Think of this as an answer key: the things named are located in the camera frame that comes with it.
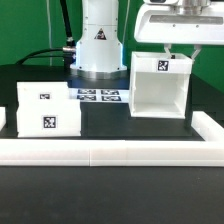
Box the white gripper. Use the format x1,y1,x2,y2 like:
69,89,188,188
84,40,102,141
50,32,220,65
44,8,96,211
134,0,224,61

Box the white drawer cabinet housing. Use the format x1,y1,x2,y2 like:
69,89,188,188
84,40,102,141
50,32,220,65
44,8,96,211
129,52,193,119

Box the white drawer box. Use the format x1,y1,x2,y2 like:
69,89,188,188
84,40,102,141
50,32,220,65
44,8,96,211
17,82,69,104
17,99,81,138

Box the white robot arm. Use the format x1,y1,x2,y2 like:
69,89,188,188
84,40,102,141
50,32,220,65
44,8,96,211
70,0,224,79

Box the black base mat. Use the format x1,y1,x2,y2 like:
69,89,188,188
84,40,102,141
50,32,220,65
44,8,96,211
0,65,224,140

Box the fiducial marker sheet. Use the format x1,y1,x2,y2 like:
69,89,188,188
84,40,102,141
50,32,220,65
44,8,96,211
69,88,129,103

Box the small white block left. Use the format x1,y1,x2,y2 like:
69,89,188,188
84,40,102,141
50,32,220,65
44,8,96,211
0,107,6,131

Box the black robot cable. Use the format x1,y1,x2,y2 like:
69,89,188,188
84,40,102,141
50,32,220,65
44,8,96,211
14,0,77,66

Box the white border rail frame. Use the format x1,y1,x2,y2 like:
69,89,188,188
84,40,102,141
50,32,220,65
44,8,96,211
0,111,224,167

